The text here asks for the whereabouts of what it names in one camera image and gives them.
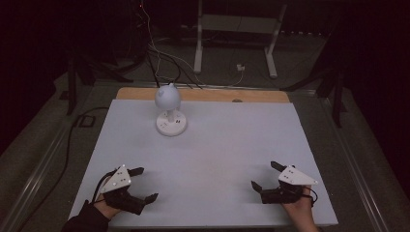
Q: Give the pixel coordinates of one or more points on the white metal stand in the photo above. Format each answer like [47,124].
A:
[198,48]

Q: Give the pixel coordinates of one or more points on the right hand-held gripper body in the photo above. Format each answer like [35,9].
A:
[295,177]

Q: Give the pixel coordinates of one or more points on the person's right hand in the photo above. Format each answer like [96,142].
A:
[301,209]

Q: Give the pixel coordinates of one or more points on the white table mat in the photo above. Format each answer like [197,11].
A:
[225,145]

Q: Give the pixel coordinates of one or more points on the person's left hand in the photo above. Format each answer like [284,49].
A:
[108,209]

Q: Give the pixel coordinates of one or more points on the white plug adapter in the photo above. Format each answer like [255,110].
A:
[240,67]

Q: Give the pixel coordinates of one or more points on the white round-head desk lamp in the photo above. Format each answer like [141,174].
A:
[167,98]

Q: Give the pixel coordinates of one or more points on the black tripod stand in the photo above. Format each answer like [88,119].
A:
[71,87]
[336,96]

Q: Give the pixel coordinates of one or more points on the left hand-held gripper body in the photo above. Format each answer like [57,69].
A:
[117,180]

